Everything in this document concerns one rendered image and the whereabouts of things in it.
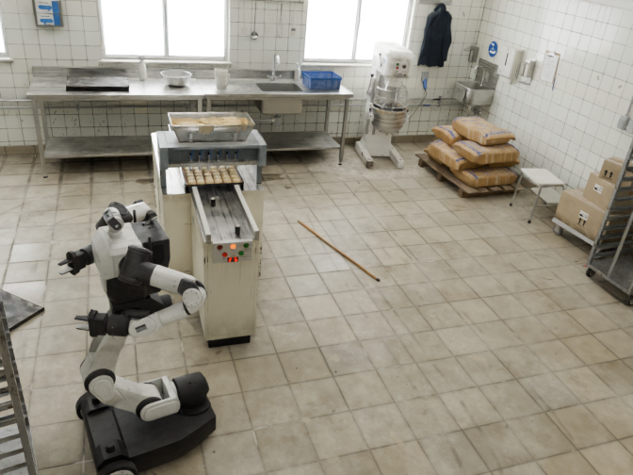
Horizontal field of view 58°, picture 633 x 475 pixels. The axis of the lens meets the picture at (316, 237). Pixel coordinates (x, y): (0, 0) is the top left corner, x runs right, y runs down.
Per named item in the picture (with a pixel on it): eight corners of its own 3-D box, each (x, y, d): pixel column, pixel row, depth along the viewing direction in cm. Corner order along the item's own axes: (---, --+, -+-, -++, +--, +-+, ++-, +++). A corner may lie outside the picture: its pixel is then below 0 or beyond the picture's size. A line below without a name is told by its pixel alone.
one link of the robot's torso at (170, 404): (170, 389, 316) (169, 371, 310) (181, 414, 301) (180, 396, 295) (132, 401, 306) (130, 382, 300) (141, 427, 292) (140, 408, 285)
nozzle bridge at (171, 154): (158, 175, 415) (155, 131, 399) (255, 171, 437) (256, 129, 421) (161, 194, 388) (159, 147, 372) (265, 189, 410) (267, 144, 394)
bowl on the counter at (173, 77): (162, 89, 602) (161, 76, 596) (159, 81, 629) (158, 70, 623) (193, 89, 612) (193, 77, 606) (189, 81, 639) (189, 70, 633)
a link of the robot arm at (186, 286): (212, 280, 240) (162, 264, 240) (206, 283, 227) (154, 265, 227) (203, 306, 240) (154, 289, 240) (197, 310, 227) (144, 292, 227)
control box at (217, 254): (212, 260, 346) (212, 240, 339) (251, 257, 353) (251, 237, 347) (213, 264, 343) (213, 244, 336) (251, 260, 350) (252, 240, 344)
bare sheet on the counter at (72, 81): (66, 87, 563) (66, 85, 562) (67, 76, 596) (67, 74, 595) (129, 87, 583) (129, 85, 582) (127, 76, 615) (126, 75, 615)
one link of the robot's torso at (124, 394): (160, 384, 311) (96, 346, 279) (171, 409, 296) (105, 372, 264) (139, 404, 310) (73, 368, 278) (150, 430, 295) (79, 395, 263)
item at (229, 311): (192, 292, 435) (189, 185, 392) (236, 287, 446) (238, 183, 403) (204, 352, 378) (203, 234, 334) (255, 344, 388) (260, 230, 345)
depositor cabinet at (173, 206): (155, 218, 534) (151, 132, 494) (232, 214, 556) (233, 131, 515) (167, 295, 429) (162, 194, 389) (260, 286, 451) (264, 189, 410)
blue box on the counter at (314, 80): (309, 90, 652) (310, 77, 645) (300, 83, 676) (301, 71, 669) (341, 90, 666) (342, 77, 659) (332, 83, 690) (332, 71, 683)
